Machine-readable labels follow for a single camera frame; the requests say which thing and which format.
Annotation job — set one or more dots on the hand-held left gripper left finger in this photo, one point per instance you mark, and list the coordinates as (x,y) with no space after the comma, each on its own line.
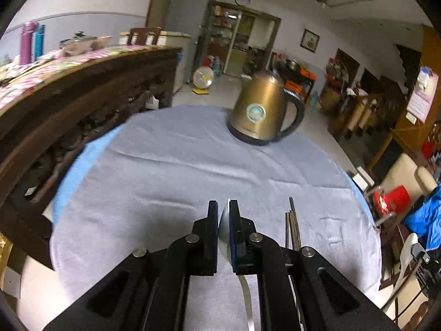
(213,234)

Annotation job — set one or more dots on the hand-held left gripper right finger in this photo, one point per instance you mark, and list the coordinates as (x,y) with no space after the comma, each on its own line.
(235,238)

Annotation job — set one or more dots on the silver metal spoon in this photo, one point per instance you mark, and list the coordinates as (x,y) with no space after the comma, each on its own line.
(224,234)

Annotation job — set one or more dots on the grey tablecloth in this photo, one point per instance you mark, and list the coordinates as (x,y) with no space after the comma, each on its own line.
(172,179)

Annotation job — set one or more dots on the small white stool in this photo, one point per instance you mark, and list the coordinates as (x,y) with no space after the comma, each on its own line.
(363,177)

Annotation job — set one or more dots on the bronze electric kettle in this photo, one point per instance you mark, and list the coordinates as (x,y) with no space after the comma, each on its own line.
(262,96)

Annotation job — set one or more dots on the light blue cloth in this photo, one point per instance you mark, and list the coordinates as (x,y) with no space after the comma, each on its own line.
(79,169)

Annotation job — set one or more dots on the small round heater fan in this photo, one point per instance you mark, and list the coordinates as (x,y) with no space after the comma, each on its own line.
(203,77)

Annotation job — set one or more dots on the red plastic stool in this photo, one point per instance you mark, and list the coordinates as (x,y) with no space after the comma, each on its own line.
(392,200)

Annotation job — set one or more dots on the large water jug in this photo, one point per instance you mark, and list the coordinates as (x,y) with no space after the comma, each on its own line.
(217,66)

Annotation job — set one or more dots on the orange boxes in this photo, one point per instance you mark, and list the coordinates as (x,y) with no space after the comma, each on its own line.
(303,79)

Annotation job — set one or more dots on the cream armchair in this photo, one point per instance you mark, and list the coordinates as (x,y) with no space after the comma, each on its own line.
(399,174)

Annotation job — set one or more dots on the white chest freezer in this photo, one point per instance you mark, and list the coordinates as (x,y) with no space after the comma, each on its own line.
(181,58)

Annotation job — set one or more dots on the wooden stair railing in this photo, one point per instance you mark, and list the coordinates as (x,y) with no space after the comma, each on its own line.
(365,110)

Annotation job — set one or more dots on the blue jacket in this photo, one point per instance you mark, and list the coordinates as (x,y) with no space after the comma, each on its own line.
(425,217)

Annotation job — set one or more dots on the carved wooden sideboard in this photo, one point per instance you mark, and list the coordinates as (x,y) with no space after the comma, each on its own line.
(69,93)

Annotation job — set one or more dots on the grey refrigerator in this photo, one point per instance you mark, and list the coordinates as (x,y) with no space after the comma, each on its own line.
(187,31)

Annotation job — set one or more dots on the wooden chair back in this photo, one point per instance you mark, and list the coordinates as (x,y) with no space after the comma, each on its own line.
(143,36)

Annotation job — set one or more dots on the pink checked table cover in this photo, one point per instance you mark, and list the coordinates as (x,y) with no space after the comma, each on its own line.
(86,58)

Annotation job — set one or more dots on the beige ceramic bowl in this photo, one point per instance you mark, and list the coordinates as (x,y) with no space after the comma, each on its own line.
(102,42)

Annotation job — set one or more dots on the bowl with glass lid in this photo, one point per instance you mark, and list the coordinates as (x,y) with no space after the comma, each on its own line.
(78,44)

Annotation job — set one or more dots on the blue water bottle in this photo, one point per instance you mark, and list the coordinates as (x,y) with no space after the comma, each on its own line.
(40,43)

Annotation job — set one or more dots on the purple water bottle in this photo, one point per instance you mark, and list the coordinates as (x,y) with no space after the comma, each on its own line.
(27,43)

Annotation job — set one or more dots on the framed wall picture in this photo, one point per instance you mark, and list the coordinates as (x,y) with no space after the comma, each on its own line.
(309,40)

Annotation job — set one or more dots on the pink wall calendar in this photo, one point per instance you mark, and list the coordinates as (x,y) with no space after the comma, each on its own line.
(421,98)

